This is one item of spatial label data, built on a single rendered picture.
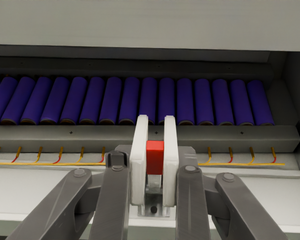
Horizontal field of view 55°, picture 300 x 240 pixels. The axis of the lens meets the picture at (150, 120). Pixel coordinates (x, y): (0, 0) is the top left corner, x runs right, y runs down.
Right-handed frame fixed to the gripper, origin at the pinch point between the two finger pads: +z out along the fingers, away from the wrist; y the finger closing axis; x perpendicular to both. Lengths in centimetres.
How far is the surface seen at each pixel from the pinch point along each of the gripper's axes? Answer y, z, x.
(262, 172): 10.0, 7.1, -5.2
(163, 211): 0.8, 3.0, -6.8
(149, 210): -0.4, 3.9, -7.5
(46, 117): -11.3, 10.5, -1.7
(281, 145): 12.1, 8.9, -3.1
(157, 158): 0.2, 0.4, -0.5
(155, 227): 0.2, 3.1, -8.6
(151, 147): -0.3, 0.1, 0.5
